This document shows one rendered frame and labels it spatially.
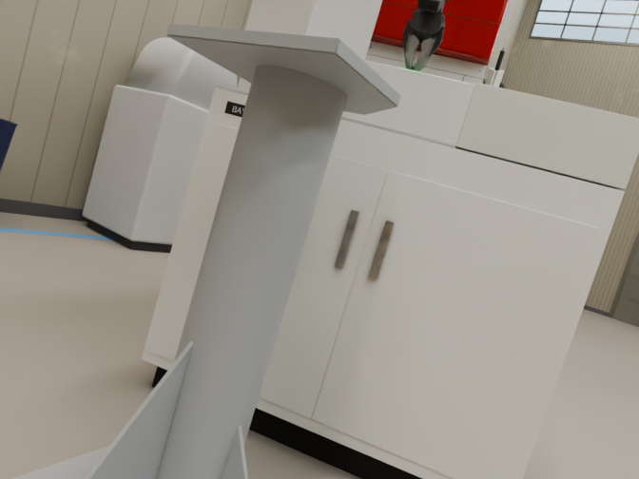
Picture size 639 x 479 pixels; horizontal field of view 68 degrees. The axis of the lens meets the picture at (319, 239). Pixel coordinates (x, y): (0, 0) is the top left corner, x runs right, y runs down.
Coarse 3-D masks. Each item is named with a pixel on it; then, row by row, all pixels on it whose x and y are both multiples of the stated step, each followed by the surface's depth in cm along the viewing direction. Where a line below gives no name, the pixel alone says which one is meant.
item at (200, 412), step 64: (256, 64) 75; (320, 64) 64; (256, 128) 74; (320, 128) 75; (256, 192) 74; (256, 256) 75; (192, 320) 78; (256, 320) 77; (192, 384) 77; (256, 384) 81; (128, 448) 72; (192, 448) 77
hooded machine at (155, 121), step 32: (160, 64) 290; (192, 64) 282; (128, 96) 293; (160, 96) 276; (192, 96) 288; (128, 128) 290; (160, 128) 274; (192, 128) 290; (96, 160) 307; (128, 160) 287; (160, 160) 279; (192, 160) 297; (96, 192) 303; (128, 192) 284; (160, 192) 285; (96, 224) 307; (128, 224) 282; (160, 224) 292
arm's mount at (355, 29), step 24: (264, 0) 73; (288, 0) 71; (312, 0) 68; (336, 0) 72; (360, 0) 77; (264, 24) 73; (288, 24) 70; (312, 24) 69; (336, 24) 74; (360, 24) 79; (360, 48) 82
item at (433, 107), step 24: (384, 72) 109; (408, 72) 108; (408, 96) 108; (432, 96) 106; (456, 96) 105; (360, 120) 110; (384, 120) 109; (408, 120) 108; (432, 120) 106; (456, 120) 105
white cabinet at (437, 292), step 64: (192, 192) 121; (320, 192) 113; (384, 192) 109; (448, 192) 105; (512, 192) 102; (576, 192) 99; (192, 256) 121; (320, 256) 113; (384, 256) 109; (448, 256) 106; (512, 256) 102; (576, 256) 99; (320, 320) 113; (384, 320) 109; (448, 320) 106; (512, 320) 103; (576, 320) 100; (320, 384) 114; (384, 384) 110; (448, 384) 106; (512, 384) 103; (320, 448) 118; (384, 448) 110; (448, 448) 106; (512, 448) 103
